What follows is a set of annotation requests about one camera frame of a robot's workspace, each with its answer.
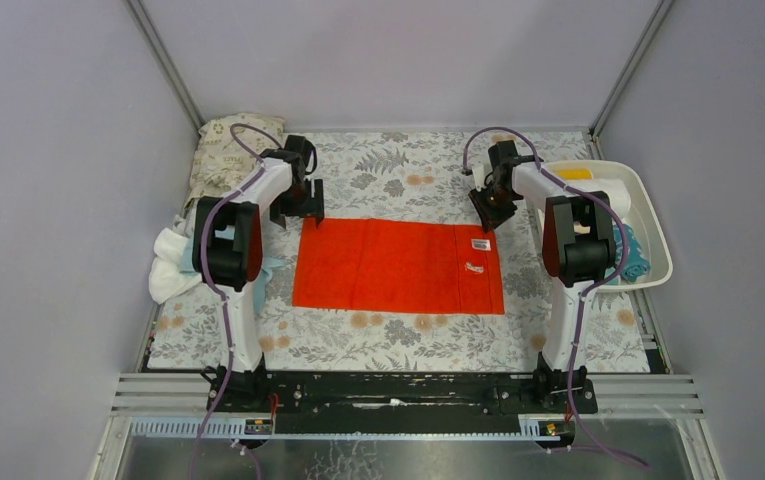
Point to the yellow rolled towel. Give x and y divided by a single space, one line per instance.
574 174

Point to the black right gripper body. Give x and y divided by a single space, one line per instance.
492 206

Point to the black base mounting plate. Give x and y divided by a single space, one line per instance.
307 392

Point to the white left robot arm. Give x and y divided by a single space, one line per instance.
228 249

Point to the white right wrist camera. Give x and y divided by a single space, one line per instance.
479 173

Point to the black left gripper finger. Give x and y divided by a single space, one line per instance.
276 216
318 201

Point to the white rolled towel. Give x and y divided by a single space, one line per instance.
618 195

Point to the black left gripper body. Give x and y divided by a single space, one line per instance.
300 198

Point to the teal bunny pattern towel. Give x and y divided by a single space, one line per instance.
637 265

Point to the floral pattern table mat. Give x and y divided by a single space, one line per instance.
415 177

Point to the orange red towel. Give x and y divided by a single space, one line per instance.
398 267

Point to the white plastic tray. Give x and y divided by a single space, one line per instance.
642 218

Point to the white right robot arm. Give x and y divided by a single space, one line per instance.
578 249

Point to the light blue towel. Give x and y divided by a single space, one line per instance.
269 265

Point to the cream leaf print towel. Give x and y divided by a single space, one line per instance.
225 154

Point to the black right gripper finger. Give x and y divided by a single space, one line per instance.
504 208
484 208

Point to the white crumpled towel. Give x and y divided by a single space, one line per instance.
171 271

